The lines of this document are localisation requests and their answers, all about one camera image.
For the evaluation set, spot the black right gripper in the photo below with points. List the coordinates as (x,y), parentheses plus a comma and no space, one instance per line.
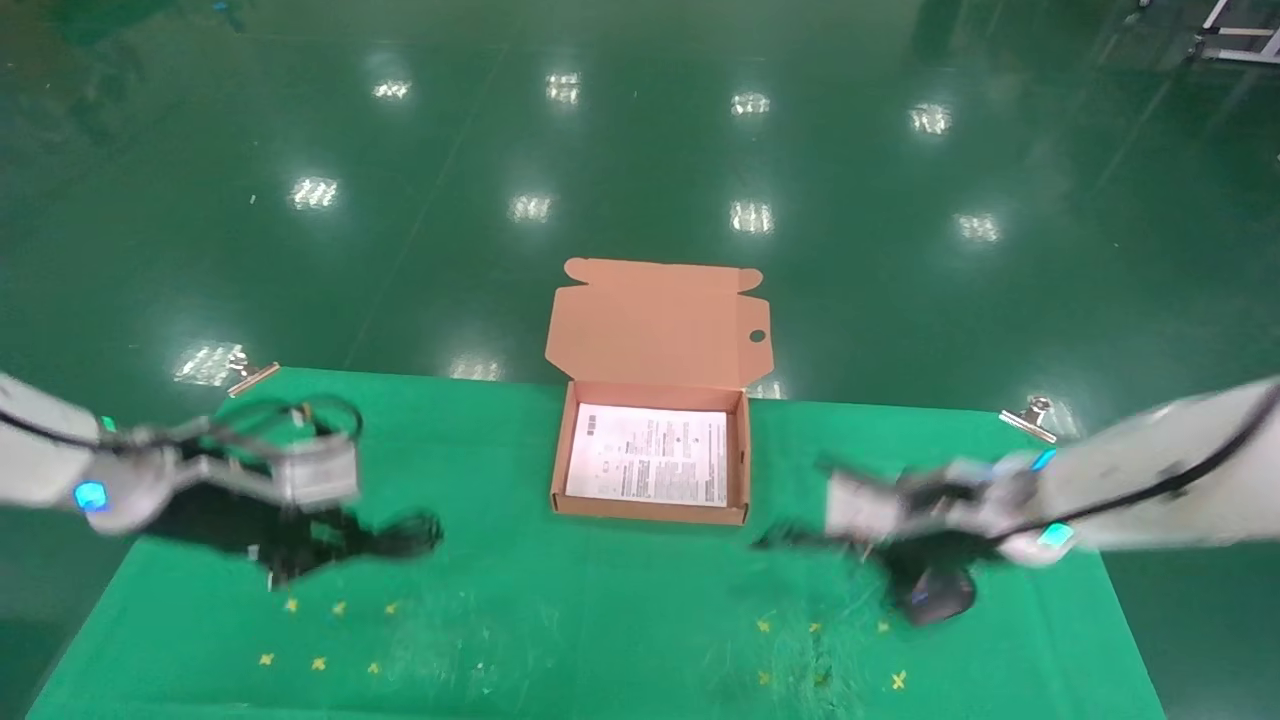
(950,548)

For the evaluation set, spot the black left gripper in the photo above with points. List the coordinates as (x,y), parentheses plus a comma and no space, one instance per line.
(230,520)

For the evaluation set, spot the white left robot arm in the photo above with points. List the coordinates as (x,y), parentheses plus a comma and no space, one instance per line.
(40,450)

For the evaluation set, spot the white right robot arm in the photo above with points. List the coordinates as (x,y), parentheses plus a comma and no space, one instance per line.
(1180,460)

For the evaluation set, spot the orange cardboard box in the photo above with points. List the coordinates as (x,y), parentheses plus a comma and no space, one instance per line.
(650,330)

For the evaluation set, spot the white printed paper sheet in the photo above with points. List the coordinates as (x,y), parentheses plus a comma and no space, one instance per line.
(650,455)

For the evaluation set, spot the metal binder clip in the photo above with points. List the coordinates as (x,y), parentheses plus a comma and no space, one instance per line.
(256,377)
(1030,420)

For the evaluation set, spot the green table mat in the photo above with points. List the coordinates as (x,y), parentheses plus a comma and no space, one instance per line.
(600,620)

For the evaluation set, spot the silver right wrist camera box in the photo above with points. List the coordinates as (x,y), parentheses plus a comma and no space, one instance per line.
(860,505)

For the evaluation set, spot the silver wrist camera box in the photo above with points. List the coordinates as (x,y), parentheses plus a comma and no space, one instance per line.
(860,505)
(320,472)

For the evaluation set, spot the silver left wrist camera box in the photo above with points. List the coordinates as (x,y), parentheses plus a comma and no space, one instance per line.
(320,472)

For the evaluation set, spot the white metal frame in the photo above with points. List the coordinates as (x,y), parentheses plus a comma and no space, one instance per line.
(1245,55)

